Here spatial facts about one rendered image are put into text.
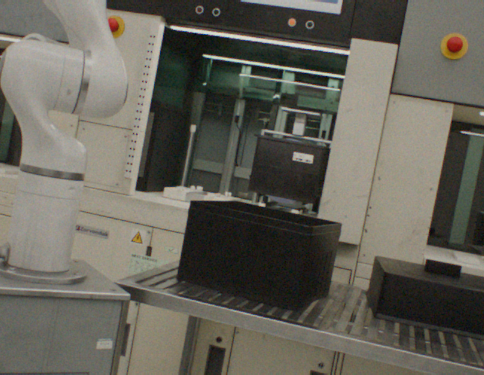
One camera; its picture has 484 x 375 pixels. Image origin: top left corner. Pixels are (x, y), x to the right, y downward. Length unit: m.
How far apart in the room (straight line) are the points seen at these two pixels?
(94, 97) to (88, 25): 0.14
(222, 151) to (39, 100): 1.67
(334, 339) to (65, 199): 0.55
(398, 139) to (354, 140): 0.12
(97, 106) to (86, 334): 0.41
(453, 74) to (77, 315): 1.14
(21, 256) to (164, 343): 0.82
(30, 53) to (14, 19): 0.97
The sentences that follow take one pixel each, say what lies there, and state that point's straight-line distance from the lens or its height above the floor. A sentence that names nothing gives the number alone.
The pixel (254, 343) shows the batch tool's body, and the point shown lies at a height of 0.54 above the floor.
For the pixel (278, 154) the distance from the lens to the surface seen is 2.07.
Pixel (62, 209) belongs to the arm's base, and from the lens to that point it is 1.26.
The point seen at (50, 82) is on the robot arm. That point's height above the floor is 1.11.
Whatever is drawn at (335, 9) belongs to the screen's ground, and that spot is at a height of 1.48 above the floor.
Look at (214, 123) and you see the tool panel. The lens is 2.85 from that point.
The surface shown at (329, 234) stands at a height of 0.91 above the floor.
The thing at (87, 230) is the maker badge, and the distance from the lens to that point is 2.05.
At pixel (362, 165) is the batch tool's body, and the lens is 1.79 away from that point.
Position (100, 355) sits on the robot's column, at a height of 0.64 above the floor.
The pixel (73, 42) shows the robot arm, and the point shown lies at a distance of 1.65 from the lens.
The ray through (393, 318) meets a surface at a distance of 1.47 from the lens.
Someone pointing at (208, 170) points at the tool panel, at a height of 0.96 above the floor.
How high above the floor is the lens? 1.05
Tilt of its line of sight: 3 degrees down
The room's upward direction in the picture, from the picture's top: 11 degrees clockwise
